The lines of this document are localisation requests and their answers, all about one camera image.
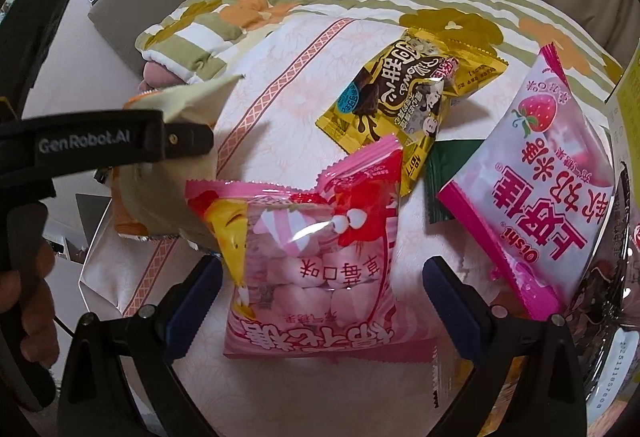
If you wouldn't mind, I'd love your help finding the cream orange snack bag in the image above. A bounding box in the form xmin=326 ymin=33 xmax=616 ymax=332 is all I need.
xmin=111 ymin=75 xmax=242 ymax=249

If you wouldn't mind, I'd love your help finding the pink strawberry rice snack bag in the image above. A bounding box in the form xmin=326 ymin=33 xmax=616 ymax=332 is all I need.
xmin=437 ymin=44 xmax=614 ymax=320

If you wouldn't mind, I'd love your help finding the pink marshmallow bag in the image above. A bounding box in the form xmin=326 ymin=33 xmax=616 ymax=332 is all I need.
xmin=184 ymin=134 xmax=435 ymax=362

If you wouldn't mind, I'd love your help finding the yellow chocolate snack bag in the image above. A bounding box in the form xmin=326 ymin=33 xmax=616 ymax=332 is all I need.
xmin=316 ymin=28 xmax=508 ymax=196

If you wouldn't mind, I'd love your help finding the purple snack bag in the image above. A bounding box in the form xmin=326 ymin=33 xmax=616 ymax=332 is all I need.
xmin=566 ymin=165 xmax=639 ymax=435

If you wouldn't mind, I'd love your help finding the person's left hand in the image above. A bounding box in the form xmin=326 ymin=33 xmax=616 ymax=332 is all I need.
xmin=21 ymin=239 xmax=60 ymax=369

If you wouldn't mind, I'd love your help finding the dark green snack packet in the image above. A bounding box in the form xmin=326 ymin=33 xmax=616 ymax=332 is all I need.
xmin=424 ymin=139 xmax=483 ymax=225

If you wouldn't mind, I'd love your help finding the floral striped quilt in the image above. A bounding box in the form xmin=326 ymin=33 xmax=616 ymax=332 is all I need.
xmin=134 ymin=0 xmax=624 ymax=106

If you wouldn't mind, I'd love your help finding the green cardboard box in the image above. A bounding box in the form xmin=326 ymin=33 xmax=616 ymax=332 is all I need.
xmin=603 ymin=41 xmax=640 ymax=178

